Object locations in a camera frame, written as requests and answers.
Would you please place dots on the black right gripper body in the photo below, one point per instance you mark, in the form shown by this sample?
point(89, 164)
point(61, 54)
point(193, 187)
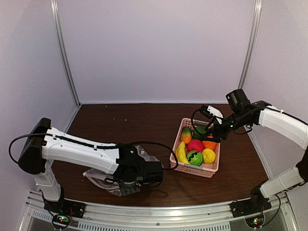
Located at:
point(216, 128)

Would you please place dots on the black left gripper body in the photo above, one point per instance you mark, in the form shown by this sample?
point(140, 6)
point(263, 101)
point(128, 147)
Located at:
point(126, 186)

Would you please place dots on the orange toy tangerine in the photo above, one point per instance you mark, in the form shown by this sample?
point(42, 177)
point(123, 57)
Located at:
point(209, 145)

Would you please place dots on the yellow toy lemon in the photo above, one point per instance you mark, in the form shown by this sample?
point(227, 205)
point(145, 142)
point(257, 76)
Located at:
point(209, 156)

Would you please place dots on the red toy apple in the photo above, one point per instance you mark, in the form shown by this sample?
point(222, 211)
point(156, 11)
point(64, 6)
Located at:
point(195, 145)

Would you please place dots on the clear zip top bag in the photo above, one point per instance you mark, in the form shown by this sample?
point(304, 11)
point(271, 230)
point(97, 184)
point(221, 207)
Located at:
point(106, 181)

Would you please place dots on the orange green toy carrot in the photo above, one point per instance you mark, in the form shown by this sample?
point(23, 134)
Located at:
point(186, 135)

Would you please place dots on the yellow toy banana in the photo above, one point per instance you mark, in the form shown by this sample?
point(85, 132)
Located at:
point(181, 154)

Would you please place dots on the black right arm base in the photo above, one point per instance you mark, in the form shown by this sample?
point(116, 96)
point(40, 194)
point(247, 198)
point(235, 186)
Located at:
point(250, 207)

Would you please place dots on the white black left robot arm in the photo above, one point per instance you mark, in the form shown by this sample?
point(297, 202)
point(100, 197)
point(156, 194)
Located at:
point(46, 143)

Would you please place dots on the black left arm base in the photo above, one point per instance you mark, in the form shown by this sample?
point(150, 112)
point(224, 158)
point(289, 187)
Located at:
point(64, 207)

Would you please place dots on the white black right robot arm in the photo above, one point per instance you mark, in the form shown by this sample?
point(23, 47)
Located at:
point(262, 114)

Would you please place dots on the green toy bell pepper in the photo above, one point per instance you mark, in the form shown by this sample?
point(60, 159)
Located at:
point(199, 133)

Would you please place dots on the green black toy watermelon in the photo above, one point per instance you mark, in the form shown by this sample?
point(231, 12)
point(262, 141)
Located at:
point(195, 158)

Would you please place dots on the pink perforated plastic basket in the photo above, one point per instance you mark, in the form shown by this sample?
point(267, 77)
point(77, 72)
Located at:
point(204, 170)

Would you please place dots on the left circuit board with leds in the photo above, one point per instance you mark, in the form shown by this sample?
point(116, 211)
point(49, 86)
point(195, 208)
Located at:
point(60, 221)

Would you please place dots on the circuit board with leds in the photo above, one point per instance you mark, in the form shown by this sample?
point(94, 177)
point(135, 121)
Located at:
point(255, 222)
point(60, 221)

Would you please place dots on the right circuit board with leds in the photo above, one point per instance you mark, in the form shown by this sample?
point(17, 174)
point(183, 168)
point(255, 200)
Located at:
point(255, 222)

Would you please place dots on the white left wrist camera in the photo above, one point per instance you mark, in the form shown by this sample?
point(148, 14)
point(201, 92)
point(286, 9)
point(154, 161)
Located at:
point(141, 152)

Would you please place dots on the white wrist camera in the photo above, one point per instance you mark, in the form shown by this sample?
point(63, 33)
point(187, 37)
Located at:
point(141, 152)
point(210, 111)

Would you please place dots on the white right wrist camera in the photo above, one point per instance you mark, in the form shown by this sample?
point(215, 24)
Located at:
point(210, 111)

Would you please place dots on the aluminium front rail frame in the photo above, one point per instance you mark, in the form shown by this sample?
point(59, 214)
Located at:
point(211, 217)

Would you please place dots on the right aluminium corner post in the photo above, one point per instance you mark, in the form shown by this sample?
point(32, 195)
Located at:
point(256, 18)

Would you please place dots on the aluminium corner post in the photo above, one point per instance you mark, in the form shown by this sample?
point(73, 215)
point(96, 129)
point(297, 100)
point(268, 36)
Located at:
point(256, 18)
point(63, 53)

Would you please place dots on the left aluminium corner post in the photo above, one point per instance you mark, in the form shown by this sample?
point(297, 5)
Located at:
point(63, 53)

